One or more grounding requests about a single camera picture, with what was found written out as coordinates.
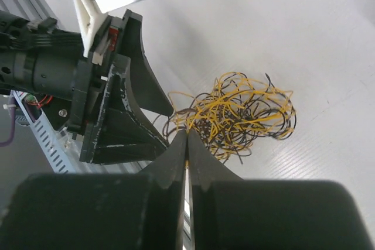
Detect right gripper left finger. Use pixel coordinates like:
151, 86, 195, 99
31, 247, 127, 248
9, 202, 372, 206
1, 131, 187, 249

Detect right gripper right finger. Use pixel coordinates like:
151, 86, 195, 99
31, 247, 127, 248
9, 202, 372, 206
187, 132, 374, 249

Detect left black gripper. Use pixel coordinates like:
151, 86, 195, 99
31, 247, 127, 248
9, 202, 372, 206
67, 9, 173, 165

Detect yellow brown black cables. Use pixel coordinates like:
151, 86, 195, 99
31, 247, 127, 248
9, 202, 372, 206
152, 71, 297, 165

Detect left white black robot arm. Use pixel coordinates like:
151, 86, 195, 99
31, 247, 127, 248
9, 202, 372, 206
1, 10, 173, 165

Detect slotted grey cable duct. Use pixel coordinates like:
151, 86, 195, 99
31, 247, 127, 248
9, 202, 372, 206
11, 91, 76, 174

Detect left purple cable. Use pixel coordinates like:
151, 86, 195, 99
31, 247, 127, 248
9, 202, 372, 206
0, 103, 18, 148

